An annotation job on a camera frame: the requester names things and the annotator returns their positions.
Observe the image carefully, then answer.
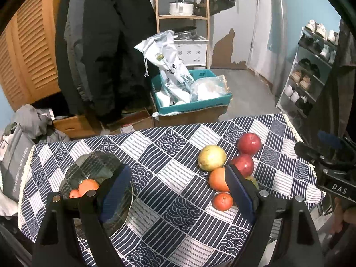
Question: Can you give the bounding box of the red apple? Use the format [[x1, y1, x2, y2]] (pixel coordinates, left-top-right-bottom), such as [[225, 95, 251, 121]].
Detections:
[[229, 154, 255, 178], [237, 133, 262, 156]]

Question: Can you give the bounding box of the white door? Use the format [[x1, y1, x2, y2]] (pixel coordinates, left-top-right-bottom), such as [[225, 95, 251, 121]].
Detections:
[[248, 0, 279, 85]]

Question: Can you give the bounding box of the flat cardboard box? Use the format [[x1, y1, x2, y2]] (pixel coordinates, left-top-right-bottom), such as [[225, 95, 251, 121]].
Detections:
[[106, 110, 155, 134]]

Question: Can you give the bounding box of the yellow-green pear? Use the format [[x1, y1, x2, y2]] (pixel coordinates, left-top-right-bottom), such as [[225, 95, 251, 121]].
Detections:
[[198, 145, 227, 171]]

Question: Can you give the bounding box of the silver metal column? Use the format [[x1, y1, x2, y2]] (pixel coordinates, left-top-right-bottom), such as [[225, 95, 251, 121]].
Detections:
[[268, 0, 288, 95]]

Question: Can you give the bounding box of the clear plastic bag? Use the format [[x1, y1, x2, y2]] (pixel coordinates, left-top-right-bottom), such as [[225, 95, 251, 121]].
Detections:
[[190, 76, 230, 102]]

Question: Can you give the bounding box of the white cloth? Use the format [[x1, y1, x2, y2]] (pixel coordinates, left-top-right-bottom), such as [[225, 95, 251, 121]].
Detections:
[[0, 192, 20, 218]]

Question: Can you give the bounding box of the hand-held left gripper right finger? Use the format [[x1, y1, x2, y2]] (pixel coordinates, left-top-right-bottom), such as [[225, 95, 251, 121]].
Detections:
[[225, 165, 325, 267]]

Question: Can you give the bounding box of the black coat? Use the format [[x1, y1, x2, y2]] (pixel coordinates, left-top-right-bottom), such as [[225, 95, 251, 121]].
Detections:
[[55, 0, 159, 117]]

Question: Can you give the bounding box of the grey clothes pile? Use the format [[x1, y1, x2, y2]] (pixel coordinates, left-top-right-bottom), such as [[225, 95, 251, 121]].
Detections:
[[4, 104, 70, 145]]

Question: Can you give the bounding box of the brown cardboard box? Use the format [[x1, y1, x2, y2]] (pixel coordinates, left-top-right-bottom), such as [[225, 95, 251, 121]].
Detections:
[[150, 104, 229, 128]]

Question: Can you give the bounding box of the metal pot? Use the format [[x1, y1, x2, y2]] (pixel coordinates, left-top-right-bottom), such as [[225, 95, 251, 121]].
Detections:
[[173, 26, 198, 40]]

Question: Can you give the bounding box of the green fruit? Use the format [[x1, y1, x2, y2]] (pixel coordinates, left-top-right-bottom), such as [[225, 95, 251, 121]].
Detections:
[[245, 176, 259, 190]]

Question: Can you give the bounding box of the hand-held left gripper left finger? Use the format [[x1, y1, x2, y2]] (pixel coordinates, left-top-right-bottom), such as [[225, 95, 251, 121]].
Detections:
[[32, 165, 133, 267]]

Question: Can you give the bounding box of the person's right hand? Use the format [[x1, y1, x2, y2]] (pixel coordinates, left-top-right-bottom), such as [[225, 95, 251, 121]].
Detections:
[[331, 197, 356, 235]]

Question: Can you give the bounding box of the wooden crate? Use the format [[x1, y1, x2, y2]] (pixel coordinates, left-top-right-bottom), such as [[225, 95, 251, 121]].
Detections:
[[52, 114, 95, 139]]

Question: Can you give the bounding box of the wooden shelf rack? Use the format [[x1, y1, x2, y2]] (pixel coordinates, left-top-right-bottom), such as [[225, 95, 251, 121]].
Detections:
[[152, 0, 211, 70]]

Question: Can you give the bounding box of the large orange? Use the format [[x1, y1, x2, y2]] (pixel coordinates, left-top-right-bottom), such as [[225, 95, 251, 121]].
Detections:
[[78, 179, 100, 197], [209, 167, 231, 192]]

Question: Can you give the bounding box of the clear glass bowl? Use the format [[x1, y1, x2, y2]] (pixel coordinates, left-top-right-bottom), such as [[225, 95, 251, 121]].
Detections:
[[59, 152, 134, 235]]

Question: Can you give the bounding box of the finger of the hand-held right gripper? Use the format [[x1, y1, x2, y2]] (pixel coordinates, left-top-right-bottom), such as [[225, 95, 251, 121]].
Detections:
[[294, 141, 336, 171], [317, 129, 356, 158]]

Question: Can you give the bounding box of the blue white patterned tablecloth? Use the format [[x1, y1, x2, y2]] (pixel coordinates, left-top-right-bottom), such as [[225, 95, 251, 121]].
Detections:
[[18, 113, 326, 267]]

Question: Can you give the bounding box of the group of shoes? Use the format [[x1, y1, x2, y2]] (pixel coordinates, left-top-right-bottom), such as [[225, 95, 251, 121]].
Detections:
[[284, 19, 340, 117]]

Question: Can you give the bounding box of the white storage box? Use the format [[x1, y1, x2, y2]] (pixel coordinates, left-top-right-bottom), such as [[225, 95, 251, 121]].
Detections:
[[174, 37, 209, 67]]

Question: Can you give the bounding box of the white rice bag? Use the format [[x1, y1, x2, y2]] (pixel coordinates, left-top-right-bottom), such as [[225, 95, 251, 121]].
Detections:
[[134, 30, 195, 106]]

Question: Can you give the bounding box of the grey tote bag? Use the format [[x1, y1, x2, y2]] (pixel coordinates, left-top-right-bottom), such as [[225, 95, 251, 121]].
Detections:
[[0, 125, 35, 201]]

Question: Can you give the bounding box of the grey coat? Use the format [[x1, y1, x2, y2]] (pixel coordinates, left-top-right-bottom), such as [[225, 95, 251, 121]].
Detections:
[[63, 0, 92, 109]]

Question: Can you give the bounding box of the wooden louvered cabinet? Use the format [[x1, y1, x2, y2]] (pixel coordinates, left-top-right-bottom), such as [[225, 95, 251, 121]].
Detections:
[[0, 0, 75, 112]]

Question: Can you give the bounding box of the white pot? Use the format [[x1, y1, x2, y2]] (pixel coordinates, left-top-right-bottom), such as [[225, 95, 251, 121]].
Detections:
[[168, 0, 199, 16]]

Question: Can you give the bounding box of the teal box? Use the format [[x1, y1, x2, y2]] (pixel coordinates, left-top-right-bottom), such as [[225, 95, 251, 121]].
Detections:
[[151, 69, 233, 116]]

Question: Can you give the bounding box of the metal shoe rack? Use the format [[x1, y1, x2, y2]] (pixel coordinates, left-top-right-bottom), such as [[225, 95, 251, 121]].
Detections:
[[275, 26, 340, 128]]

